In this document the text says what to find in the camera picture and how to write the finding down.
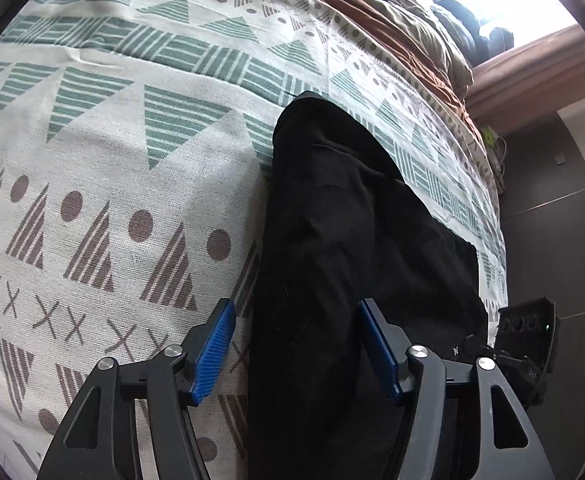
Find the brown and beige duvet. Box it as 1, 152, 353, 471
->
272, 0, 475, 126

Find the pink curtain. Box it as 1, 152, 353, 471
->
465, 0, 585, 135

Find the black jacket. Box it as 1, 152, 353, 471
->
246, 91, 489, 480

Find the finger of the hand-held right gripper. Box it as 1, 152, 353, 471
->
453, 334, 501, 365

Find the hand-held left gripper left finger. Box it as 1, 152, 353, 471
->
37, 298, 237, 480

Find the dark bundle by window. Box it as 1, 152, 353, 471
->
431, 0, 516, 57

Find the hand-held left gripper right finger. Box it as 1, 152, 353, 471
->
357, 298, 556, 480

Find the patterned white bedsheet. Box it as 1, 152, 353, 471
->
0, 0, 509, 480

